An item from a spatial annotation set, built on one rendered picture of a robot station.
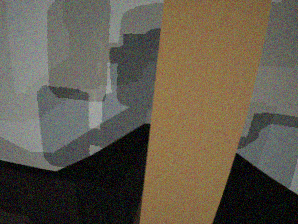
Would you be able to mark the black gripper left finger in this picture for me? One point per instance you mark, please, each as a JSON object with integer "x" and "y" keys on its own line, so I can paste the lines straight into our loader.
{"x": 104, "y": 188}

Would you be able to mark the long wooden rail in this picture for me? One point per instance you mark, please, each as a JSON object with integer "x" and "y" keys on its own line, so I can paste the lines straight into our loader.
{"x": 207, "y": 63}

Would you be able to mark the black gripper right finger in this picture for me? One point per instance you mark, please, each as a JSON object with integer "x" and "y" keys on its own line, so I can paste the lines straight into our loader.
{"x": 251, "y": 197}

